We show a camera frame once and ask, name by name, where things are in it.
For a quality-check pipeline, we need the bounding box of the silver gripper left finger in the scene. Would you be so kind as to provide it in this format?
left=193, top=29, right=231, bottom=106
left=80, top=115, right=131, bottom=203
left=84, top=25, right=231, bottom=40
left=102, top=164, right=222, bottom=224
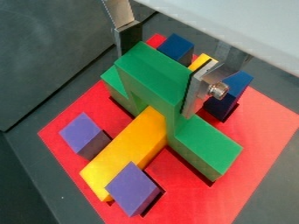
left=102, top=0, right=143, bottom=57

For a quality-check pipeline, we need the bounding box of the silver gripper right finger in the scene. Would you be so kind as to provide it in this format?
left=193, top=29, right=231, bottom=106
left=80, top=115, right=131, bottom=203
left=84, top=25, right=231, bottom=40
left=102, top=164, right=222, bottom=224
left=182, top=41, right=253, bottom=119

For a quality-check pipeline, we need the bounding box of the green stepped block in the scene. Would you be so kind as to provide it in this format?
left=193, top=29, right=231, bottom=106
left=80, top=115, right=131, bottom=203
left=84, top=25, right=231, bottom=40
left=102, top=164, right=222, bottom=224
left=102, top=42, right=242, bottom=181

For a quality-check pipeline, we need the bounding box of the red board base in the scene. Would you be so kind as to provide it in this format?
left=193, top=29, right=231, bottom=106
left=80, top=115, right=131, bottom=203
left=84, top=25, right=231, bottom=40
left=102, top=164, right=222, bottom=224
left=39, top=80, right=299, bottom=224

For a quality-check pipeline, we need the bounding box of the blue block right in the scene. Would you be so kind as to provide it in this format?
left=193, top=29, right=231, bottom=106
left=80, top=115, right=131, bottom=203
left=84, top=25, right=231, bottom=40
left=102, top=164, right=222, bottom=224
left=203, top=71, right=254, bottom=122

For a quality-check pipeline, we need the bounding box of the blue block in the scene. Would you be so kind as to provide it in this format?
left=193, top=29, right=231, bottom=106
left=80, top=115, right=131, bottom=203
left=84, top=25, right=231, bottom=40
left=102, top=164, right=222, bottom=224
left=203, top=71, right=254, bottom=122
left=158, top=33, right=194, bottom=67

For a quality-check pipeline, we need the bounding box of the blue block left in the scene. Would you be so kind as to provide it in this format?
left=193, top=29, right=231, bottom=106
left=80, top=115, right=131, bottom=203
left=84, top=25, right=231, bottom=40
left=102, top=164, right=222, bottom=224
left=158, top=33, right=194, bottom=67

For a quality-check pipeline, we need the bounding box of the yellow block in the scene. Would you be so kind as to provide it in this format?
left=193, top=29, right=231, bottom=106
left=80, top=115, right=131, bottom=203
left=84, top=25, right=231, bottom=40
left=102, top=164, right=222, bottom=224
left=79, top=52, right=221, bottom=203

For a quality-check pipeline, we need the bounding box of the purple block rear right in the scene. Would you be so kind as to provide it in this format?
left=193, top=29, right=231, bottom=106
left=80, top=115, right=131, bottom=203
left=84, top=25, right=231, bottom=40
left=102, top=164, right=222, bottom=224
left=60, top=113, right=111, bottom=161

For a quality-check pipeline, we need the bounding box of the purple block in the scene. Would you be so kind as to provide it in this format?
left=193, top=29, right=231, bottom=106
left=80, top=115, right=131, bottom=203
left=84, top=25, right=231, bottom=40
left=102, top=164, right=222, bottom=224
left=60, top=113, right=111, bottom=161
left=106, top=162, right=162, bottom=217

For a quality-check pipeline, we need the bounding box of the purple block rear left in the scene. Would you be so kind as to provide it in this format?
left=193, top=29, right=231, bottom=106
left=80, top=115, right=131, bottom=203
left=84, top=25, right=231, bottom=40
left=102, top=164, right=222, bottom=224
left=106, top=162, right=162, bottom=217

